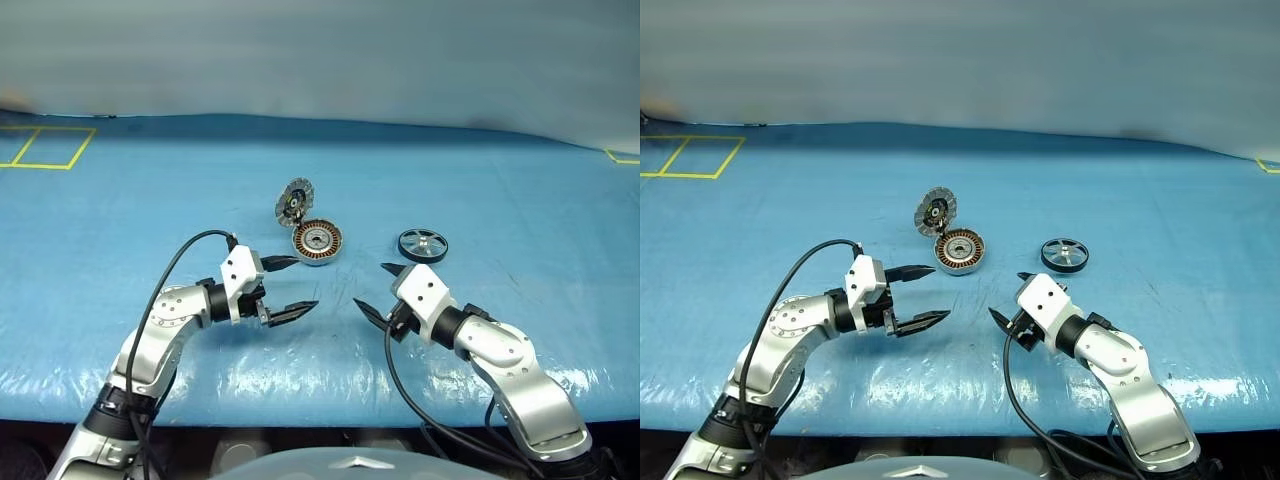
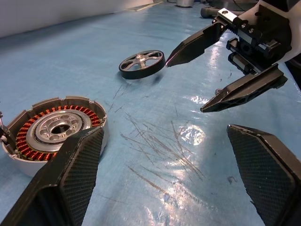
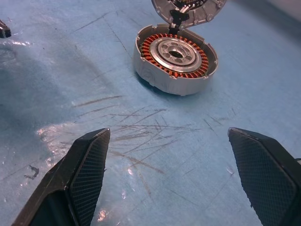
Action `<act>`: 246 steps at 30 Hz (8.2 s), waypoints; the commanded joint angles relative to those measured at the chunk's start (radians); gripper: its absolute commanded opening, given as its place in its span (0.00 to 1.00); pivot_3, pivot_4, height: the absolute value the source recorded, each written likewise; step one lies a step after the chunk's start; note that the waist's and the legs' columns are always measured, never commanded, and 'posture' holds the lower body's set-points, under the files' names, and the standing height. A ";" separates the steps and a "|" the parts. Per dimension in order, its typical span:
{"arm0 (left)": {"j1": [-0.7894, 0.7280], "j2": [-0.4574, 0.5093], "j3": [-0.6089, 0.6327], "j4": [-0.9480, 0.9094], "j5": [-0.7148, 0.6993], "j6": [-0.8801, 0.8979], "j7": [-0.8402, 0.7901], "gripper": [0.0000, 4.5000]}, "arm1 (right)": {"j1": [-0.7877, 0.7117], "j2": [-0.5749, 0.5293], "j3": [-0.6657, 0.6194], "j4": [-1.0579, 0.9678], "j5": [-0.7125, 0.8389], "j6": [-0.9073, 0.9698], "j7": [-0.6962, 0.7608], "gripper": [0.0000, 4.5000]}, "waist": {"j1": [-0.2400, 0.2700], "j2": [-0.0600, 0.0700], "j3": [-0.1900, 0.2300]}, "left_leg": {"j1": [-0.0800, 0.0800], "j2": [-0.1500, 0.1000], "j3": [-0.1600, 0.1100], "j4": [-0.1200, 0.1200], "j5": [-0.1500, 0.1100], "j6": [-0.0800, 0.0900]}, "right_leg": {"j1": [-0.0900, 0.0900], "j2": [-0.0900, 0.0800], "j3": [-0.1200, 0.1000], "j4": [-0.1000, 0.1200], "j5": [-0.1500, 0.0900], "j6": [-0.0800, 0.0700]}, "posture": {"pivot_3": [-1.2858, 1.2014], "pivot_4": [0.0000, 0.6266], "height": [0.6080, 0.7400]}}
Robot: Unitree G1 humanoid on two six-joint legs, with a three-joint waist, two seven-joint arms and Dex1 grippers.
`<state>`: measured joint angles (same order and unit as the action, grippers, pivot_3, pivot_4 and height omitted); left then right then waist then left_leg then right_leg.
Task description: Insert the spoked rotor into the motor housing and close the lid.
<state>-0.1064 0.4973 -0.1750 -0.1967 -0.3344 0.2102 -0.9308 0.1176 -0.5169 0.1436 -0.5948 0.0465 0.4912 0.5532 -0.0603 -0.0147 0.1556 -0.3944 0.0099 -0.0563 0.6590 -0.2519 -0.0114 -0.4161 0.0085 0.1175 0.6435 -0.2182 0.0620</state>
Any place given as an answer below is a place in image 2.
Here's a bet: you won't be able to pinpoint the dark grey cylindrical object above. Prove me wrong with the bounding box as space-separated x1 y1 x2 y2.
199 6 221 19

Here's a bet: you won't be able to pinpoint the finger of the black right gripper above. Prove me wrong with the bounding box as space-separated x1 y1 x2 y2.
165 8 237 69
200 63 288 113

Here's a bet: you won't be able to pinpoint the blue plastic table cover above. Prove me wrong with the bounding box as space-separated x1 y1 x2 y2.
0 0 301 226

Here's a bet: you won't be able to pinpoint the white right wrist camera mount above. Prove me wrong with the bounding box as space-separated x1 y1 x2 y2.
239 0 301 63

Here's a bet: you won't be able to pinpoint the short yellow tape strip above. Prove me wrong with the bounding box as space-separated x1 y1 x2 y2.
124 1 163 11

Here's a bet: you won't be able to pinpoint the silver motor stator copper windings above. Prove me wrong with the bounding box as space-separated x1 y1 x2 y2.
0 95 109 178

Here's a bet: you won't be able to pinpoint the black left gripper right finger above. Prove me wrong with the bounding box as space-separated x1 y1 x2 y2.
226 124 301 226

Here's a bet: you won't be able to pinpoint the silver metal object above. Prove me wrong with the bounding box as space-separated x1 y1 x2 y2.
174 0 196 7

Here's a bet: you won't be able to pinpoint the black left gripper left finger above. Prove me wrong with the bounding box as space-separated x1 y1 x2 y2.
0 126 105 226

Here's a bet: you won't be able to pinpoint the black motor rotor silver spokes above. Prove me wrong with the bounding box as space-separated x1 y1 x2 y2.
118 49 166 80

